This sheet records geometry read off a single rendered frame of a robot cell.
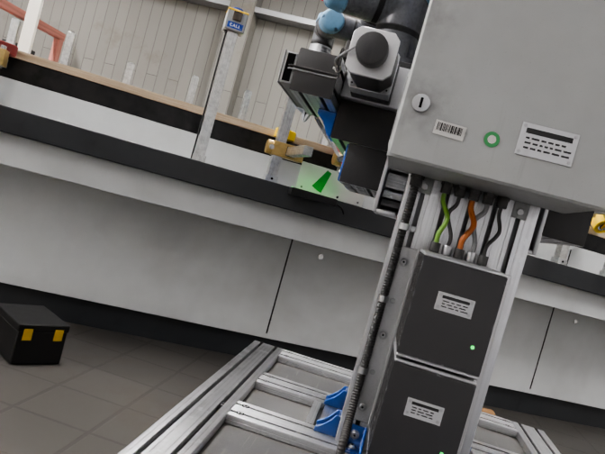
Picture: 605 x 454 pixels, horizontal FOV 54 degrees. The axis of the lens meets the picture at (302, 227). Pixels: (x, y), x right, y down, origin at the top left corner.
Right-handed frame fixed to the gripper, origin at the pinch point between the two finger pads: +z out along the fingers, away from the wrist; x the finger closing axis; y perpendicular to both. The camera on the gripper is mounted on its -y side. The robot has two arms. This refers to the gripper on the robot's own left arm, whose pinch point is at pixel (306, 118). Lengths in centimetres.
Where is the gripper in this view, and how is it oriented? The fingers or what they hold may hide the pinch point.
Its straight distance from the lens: 206.8
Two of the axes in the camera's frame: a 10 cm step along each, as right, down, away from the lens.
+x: 5.5, 1.8, -8.1
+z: -2.7, 9.6, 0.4
